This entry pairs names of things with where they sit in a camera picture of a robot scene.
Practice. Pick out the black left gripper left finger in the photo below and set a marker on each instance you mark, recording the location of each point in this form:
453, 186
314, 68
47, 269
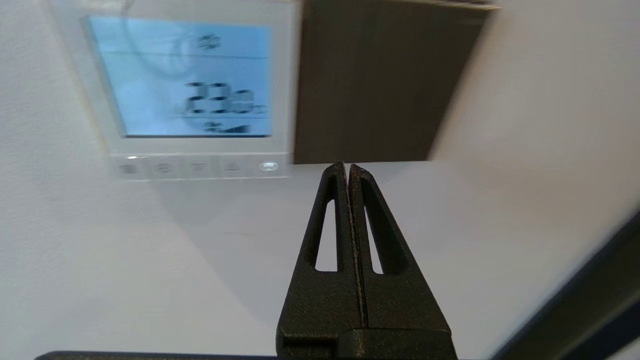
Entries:
325, 300

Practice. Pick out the frosted glass panel dark frame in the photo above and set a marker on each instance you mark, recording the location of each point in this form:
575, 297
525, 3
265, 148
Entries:
590, 310

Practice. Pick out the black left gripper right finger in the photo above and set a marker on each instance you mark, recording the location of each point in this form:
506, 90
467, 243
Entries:
400, 305

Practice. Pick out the dark grey wall switch panel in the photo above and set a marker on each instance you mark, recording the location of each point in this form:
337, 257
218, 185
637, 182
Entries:
380, 80

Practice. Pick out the white wall thermostat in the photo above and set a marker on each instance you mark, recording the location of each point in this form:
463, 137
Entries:
185, 80

